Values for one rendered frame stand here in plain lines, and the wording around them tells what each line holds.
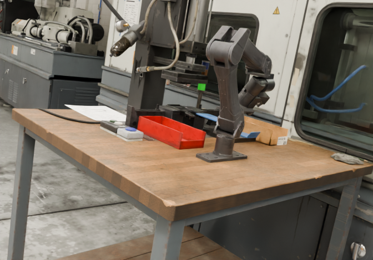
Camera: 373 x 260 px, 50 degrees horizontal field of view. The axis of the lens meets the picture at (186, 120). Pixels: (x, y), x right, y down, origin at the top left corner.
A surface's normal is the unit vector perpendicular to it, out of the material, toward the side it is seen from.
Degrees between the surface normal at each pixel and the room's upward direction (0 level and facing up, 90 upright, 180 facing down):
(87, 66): 90
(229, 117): 119
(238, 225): 90
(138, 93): 90
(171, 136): 90
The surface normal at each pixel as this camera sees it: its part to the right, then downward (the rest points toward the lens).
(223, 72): -0.60, 0.51
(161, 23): -0.72, 0.00
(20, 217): 0.67, 0.24
